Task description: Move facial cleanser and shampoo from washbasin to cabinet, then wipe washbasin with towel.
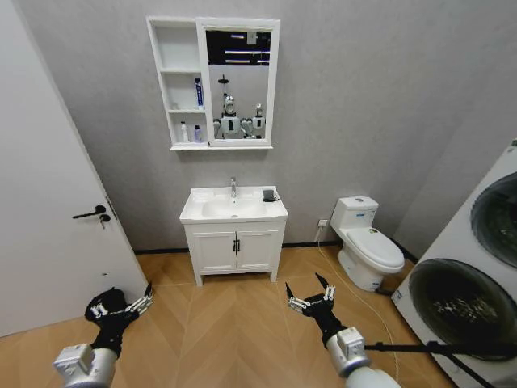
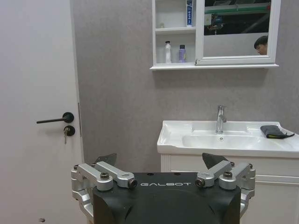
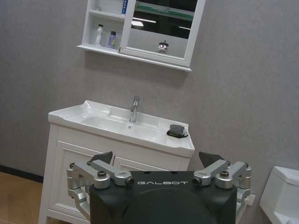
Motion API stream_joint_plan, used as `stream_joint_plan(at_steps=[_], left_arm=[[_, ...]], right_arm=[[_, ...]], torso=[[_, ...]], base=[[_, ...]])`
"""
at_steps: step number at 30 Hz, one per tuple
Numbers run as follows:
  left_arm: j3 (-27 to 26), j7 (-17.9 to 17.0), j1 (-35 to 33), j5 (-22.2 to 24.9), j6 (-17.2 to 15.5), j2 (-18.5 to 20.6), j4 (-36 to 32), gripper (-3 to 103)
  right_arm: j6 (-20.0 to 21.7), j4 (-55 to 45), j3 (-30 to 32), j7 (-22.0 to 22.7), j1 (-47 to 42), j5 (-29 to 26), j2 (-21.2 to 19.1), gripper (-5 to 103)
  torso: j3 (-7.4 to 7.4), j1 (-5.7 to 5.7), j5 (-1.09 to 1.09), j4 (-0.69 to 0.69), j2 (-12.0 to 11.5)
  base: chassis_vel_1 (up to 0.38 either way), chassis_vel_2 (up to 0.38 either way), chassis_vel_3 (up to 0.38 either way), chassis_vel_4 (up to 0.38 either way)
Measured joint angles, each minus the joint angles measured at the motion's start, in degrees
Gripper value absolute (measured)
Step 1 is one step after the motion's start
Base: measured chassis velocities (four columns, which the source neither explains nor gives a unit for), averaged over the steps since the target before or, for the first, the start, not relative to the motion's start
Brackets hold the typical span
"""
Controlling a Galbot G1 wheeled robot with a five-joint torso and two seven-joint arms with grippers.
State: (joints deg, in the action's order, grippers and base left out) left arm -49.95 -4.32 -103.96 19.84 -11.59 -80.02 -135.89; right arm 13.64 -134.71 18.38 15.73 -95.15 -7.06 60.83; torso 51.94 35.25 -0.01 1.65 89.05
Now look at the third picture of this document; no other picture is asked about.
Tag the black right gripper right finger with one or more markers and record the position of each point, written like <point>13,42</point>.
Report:
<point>218,171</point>

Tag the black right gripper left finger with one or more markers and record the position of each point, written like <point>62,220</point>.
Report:
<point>100,171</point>

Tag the white vanity cabinet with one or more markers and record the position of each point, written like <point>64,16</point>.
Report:
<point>74,177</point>

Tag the white ceramic washbasin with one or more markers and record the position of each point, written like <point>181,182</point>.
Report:
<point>116,126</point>

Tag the dark grey folded towel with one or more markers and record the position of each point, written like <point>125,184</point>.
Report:
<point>176,131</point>

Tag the cabinet mirror pane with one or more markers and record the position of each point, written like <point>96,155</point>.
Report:
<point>161,25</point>

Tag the white toilet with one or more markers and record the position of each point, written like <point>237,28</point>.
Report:
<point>280,198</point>

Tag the chrome faucet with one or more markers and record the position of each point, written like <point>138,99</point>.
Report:
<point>134,109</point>

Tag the white bottle with black cap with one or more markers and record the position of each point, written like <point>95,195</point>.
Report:
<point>99,35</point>

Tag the blue and white tube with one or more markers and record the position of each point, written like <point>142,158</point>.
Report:
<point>124,7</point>

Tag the white wall socket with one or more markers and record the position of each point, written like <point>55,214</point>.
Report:
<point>250,201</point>

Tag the white wall mirror cabinet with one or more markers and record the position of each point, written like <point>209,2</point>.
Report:
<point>140,30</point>

